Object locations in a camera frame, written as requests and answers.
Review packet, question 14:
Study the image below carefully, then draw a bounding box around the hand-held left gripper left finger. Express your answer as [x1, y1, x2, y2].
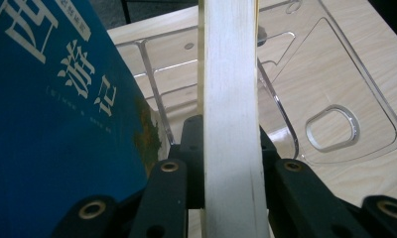
[168, 114, 205, 210]

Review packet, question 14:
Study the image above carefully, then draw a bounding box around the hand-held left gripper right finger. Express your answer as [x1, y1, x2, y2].
[257, 127, 282, 212]

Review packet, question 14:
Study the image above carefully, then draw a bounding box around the yellow book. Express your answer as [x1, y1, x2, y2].
[197, 0, 271, 238]

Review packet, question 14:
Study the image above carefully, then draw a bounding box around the clear acrylic book organizer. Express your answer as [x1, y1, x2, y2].
[115, 0, 397, 167]

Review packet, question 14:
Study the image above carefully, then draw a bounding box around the blue book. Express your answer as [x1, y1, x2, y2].
[0, 0, 171, 238]

